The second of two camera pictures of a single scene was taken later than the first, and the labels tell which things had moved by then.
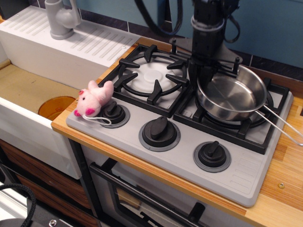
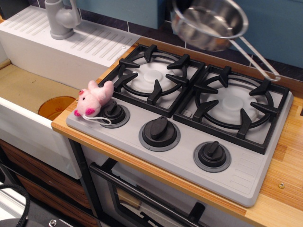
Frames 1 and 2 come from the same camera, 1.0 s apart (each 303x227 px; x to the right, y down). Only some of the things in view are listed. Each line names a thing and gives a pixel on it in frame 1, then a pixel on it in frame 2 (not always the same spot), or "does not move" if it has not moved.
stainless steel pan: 227,96 to 213,25
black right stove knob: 212,157 does not move
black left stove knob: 119,115 does not move
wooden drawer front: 55,188 does not move
